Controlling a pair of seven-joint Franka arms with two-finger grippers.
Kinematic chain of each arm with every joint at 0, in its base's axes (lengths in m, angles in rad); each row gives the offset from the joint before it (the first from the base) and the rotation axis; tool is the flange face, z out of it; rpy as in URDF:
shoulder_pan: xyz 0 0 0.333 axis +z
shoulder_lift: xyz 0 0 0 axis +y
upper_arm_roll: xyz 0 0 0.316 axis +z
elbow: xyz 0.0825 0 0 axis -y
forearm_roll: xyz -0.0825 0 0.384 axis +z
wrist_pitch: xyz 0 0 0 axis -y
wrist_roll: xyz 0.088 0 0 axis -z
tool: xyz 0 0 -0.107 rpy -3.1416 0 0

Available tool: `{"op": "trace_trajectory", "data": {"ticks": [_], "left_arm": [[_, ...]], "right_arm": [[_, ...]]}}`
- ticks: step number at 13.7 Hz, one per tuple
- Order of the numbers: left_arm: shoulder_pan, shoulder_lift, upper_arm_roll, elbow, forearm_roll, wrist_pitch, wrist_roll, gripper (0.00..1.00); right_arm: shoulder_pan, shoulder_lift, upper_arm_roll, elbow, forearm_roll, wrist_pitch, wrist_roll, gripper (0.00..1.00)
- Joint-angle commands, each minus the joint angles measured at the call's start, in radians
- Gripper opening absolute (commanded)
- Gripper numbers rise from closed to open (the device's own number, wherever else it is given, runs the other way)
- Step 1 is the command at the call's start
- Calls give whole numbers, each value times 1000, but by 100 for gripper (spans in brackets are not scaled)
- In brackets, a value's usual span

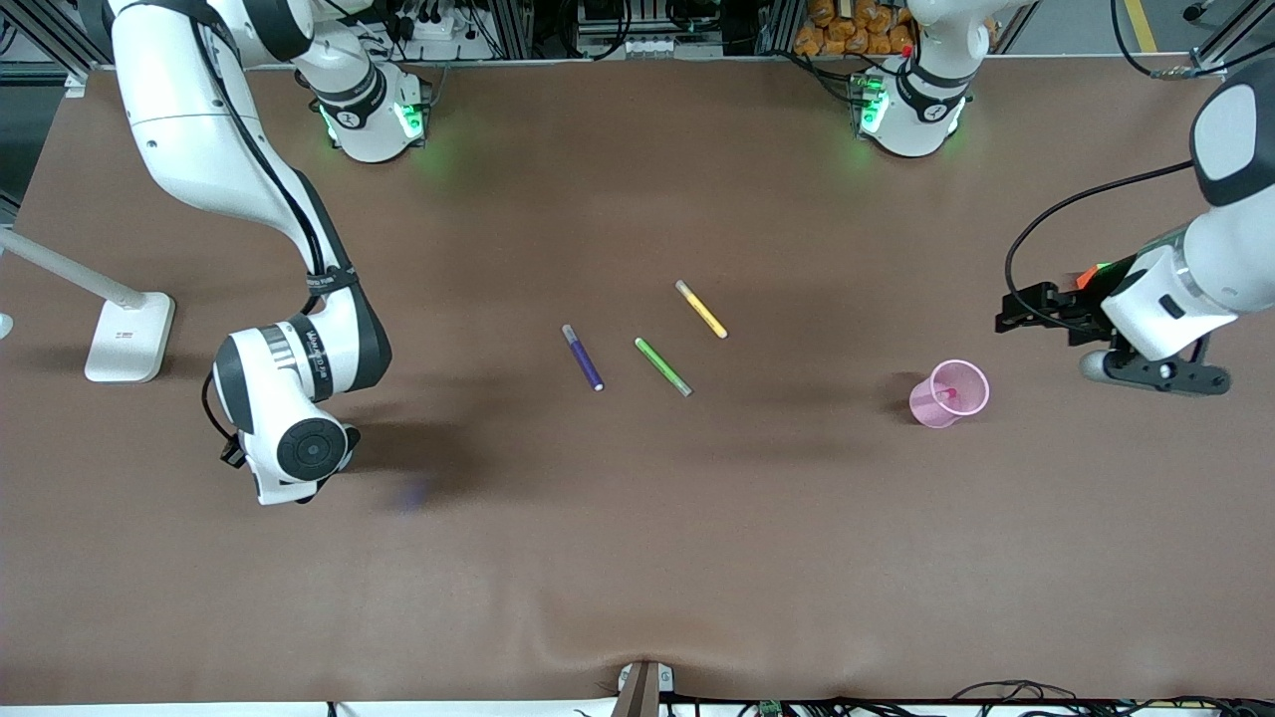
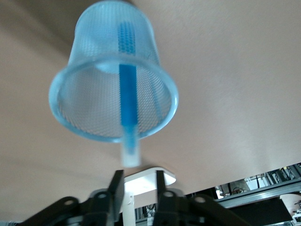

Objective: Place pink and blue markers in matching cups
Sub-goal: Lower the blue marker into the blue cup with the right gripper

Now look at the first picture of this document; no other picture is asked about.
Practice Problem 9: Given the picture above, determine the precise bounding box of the pink plastic cup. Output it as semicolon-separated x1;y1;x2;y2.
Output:
909;359;992;430

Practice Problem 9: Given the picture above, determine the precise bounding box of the yellow marker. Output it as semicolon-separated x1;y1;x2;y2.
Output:
674;280;729;341

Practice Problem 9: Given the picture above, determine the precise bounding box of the orange snack bags pile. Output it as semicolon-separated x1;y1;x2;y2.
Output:
792;0;917;57

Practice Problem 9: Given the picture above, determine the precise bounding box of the green marker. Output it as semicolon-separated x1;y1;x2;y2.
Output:
635;338;694;398

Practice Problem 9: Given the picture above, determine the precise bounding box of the purple marker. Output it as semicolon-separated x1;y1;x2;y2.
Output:
561;324;606;392

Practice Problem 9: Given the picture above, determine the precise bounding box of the metal table edge clamp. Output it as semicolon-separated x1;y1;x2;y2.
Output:
610;659;675;717

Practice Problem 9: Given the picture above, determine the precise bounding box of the white power strip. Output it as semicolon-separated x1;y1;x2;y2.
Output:
410;12;499;43

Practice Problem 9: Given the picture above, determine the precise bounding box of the white lamp stand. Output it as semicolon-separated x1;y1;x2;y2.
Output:
0;228;177;384

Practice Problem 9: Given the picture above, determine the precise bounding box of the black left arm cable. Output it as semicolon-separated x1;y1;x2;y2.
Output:
1004;0;1275;332

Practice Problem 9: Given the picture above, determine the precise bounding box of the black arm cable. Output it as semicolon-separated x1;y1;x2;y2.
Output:
1004;0;1275;332
179;0;345;469

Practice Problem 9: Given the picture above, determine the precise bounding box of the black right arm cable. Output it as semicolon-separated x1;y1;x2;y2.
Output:
179;0;345;469

